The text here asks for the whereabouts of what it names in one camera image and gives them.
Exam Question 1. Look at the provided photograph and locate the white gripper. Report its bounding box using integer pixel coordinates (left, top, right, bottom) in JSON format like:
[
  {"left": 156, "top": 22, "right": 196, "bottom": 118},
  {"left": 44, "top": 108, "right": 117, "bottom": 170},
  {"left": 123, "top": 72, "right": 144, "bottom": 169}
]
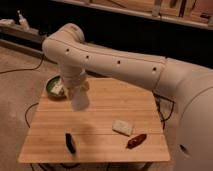
[{"left": 63, "top": 79, "right": 89, "bottom": 98}]

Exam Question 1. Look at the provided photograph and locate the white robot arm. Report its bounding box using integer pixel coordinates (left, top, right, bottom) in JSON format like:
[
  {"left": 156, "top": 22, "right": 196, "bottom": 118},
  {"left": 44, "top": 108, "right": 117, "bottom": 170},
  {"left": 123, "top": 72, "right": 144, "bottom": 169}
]
[{"left": 42, "top": 23, "right": 213, "bottom": 171}]

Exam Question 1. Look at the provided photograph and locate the black eraser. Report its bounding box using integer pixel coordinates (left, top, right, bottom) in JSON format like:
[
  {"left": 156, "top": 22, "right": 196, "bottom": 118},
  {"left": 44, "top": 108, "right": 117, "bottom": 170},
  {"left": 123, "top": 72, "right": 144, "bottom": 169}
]
[{"left": 65, "top": 133, "right": 76, "bottom": 154}]

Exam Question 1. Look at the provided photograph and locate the green round plate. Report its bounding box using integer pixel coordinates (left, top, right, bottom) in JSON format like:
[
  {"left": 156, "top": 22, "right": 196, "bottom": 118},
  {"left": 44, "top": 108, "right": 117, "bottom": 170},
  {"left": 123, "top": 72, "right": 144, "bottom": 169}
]
[{"left": 45, "top": 75, "right": 65, "bottom": 100}]

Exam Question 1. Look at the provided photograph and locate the beige sponge block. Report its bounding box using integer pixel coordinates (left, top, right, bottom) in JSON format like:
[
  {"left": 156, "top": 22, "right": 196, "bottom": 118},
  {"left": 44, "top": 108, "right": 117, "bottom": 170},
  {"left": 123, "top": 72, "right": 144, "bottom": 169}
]
[{"left": 112, "top": 120, "right": 134, "bottom": 136}]

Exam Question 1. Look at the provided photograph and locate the white spray bottle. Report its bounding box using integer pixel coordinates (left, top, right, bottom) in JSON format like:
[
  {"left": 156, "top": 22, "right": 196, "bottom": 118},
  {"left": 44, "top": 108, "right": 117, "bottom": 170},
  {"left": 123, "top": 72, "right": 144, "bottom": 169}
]
[{"left": 17, "top": 11, "right": 30, "bottom": 31}]

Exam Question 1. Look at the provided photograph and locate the reddish brown sausage toy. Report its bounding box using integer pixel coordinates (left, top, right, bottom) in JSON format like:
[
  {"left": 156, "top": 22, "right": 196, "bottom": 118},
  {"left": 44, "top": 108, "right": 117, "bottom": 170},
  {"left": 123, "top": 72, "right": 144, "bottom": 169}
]
[{"left": 127, "top": 134, "right": 147, "bottom": 149}]

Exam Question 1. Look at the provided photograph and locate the black floor cable left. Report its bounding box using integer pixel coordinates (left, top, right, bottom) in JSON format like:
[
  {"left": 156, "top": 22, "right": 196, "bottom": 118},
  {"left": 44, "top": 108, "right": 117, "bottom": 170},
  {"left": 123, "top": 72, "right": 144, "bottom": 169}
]
[{"left": 0, "top": 46, "right": 46, "bottom": 75}]

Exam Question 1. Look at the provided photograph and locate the black floor cable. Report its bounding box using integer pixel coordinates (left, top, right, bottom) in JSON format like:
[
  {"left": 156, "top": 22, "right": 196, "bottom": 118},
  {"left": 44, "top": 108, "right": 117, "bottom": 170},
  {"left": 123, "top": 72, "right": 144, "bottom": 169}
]
[
  {"left": 153, "top": 93, "right": 176, "bottom": 130},
  {"left": 0, "top": 46, "right": 46, "bottom": 75}
]

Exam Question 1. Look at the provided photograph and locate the black floor cable right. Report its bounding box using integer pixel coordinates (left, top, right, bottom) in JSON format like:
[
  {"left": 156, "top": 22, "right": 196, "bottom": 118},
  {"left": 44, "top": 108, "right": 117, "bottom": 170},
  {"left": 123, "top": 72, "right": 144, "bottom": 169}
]
[{"left": 153, "top": 93, "right": 176, "bottom": 130}]

